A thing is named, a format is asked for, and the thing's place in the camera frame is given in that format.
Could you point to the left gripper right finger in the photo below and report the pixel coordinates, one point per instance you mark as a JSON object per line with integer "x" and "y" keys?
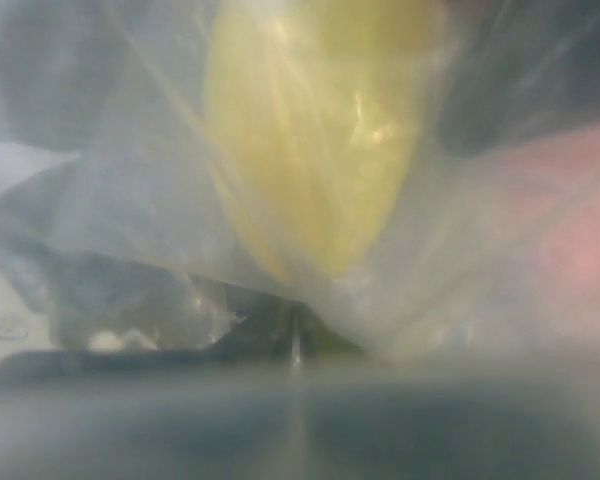
{"x": 454, "y": 413}

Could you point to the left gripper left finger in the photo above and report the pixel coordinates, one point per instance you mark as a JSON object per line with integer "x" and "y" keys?
{"x": 124, "y": 409}

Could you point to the blue zip fruit bag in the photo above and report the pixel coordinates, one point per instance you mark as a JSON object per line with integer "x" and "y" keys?
{"x": 493, "y": 241}

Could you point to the yellow fake fruit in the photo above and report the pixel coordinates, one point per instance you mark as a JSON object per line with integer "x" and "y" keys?
{"x": 318, "y": 107}

